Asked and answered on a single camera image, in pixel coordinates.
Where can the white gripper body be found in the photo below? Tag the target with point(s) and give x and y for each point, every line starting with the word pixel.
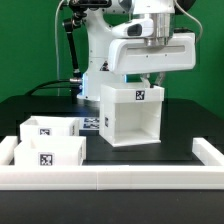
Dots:
pixel 134 56

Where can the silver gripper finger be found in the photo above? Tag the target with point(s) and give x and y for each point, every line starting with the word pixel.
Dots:
pixel 159 79
pixel 145 80

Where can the white drawer cabinet frame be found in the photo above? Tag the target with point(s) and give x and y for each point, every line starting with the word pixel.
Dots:
pixel 130 114

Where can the white drawer box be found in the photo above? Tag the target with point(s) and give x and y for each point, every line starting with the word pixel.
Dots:
pixel 51 151
pixel 52 126

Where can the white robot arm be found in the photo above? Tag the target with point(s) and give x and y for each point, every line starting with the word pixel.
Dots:
pixel 130 37

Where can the white marker plate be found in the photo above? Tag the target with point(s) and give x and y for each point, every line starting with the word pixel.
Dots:
pixel 89 123

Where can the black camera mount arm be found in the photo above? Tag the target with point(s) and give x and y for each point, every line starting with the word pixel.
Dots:
pixel 69 25

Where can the white right boundary rail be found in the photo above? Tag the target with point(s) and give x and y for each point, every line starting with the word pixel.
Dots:
pixel 207 153

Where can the white boundary rail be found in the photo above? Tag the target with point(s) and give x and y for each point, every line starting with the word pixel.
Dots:
pixel 207 153
pixel 7 147
pixel 111 177

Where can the white left boundary rail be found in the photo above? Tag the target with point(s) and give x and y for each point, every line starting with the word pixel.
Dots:
pixel 7 147

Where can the white front boundary rail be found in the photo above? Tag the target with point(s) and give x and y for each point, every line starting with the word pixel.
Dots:
pixel 111 177

